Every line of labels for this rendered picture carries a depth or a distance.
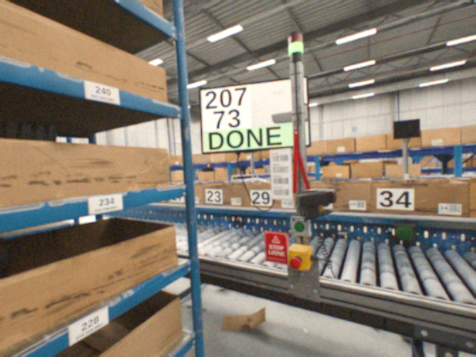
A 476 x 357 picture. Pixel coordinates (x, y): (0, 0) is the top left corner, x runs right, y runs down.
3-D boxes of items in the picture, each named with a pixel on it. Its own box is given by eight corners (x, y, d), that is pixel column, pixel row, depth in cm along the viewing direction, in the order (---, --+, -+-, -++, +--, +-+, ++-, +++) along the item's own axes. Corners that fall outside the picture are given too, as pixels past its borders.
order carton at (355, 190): (299, 211, 148) (298, 184, 147) (309, 203, 173) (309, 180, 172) (371, 214, 127) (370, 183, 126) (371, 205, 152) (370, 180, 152)
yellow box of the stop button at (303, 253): (286, 270, 83) (285, 250, 82) (293, 261, 90) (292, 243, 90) (330, 278, 75) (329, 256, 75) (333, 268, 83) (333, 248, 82)
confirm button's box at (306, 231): (290, 235, 87) (289, 217, 87) (292, 233, 90) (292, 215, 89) (309, 236, 83) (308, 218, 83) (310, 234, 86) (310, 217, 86)
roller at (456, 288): (460, 318, 68) (460, 302, 68) (424, 256, 113) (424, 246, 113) (484, 324, 66) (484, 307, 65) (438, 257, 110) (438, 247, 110)
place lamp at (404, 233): (396, 239, 116) (396, 226, 115) (396, 239, 117) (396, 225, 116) (414, 241, 112) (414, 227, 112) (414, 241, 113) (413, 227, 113)
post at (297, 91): (287, 295, 91) (278, 66, 87) (292, 289, 96) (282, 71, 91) (319, 303, 85) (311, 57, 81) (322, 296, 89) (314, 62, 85)
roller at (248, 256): (234, 258, 108) (244, 264, 105) (274, 229, 152) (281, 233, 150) (231, 267, 109) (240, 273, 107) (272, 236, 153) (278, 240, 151)
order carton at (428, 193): (370, 214, 128) (370, 184, 127) (370, 205, 153) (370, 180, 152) (469, 219, 107) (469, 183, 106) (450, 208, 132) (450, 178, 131)
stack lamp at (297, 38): (287, 53, 85) (286, 36, 85) (291, 58, 89) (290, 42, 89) (301, 49, 83) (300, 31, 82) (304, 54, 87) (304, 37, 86)
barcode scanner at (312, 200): (338, 219, 75) (332, 188, 75) (301, 222, 81) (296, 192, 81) (340, 215, 81) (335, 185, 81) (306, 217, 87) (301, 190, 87)
